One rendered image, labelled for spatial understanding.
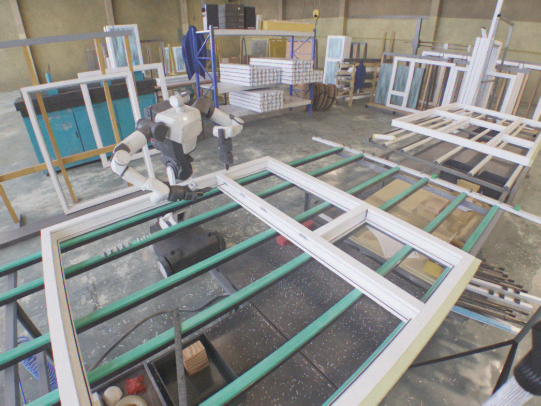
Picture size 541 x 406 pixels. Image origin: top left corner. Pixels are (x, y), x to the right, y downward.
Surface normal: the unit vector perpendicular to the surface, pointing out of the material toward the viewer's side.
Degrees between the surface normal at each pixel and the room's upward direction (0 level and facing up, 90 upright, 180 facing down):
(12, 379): 0
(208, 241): 45
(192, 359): 90
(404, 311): 90
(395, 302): 90
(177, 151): 109
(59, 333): 0
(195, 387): 0
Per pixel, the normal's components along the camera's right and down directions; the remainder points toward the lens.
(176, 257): 0.48, -0.34
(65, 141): 0.63, 0.40
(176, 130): 0.34, 0.58
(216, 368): 0.00, -0.86
